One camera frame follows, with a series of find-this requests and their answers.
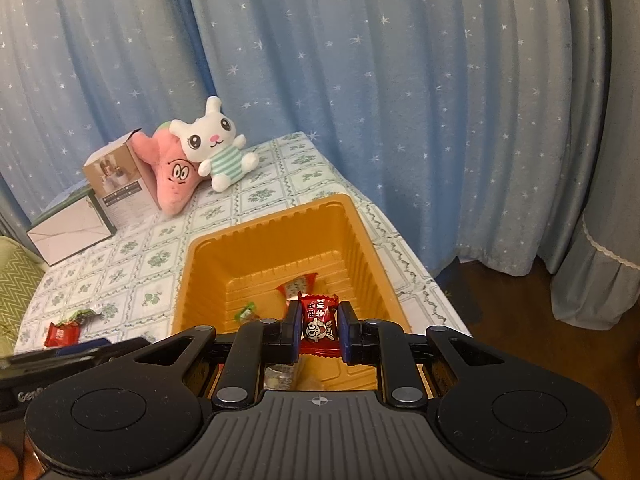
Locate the green floral tablecloth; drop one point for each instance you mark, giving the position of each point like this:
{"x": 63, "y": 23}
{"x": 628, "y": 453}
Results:
{"x": 300, "y": 170}

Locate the blue star-print curtain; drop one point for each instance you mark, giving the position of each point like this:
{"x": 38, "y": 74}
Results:
{"x": 400, "y": 85}

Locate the open white cardboard box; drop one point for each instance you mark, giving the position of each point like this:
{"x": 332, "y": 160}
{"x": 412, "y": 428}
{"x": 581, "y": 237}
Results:
{"x": 70, "y": 230}

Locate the red and gold snack packet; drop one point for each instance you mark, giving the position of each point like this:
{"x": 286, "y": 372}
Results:
{"x": 295, "y": 290}

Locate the green zigzag cushion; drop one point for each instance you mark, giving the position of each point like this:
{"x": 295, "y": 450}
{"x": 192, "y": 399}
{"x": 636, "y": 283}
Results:
{"x": 20, "y": 285}

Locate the white bunny plush toy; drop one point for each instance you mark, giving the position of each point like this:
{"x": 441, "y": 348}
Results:
{"x": 225, "y": 165}

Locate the printed product box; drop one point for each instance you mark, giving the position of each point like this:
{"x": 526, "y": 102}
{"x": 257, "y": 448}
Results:
{"x": 125, "y": 195}

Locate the pink plush toy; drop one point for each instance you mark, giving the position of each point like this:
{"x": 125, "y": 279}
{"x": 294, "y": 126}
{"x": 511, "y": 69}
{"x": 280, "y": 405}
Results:
{"x": 172, "y": 180}

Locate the orange plastic tray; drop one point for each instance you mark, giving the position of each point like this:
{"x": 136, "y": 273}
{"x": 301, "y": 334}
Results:
{"x": 260, "y": 240}

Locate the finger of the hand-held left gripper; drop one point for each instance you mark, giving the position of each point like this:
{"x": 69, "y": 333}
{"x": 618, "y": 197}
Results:
{"x": 85, "y": 345}

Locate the clear plastic snack packet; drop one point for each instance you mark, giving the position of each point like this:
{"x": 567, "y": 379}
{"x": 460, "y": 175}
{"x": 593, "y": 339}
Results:
{"x": 280, "y": 377}

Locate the small green candy wrapper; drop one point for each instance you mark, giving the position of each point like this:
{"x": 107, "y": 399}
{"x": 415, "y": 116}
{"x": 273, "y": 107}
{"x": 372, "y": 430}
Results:
{"x": 246, "y": 311}

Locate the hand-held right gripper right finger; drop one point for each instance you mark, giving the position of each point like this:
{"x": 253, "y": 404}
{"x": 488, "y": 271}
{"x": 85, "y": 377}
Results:
{"x": 346, "y": 332}

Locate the bright red snack packet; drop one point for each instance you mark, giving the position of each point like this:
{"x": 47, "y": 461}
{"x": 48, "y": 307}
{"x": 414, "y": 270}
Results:
{"x": 60, "y": 336}

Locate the small dark red candy packet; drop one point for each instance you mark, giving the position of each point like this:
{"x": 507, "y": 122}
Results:
{"x": 320, "y": 330}

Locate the lace-trimmed blue curtain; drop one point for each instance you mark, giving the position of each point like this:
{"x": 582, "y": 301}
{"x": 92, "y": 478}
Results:
{"x": 600, "y": 270}

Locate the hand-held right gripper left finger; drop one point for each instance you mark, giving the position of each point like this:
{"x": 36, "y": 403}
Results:
{"x": 295, "y": 332}

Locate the green and silver snack packet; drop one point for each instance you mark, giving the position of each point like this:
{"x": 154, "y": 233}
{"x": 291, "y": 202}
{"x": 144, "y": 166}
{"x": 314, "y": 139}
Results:
{"x": 80, "y": 316}

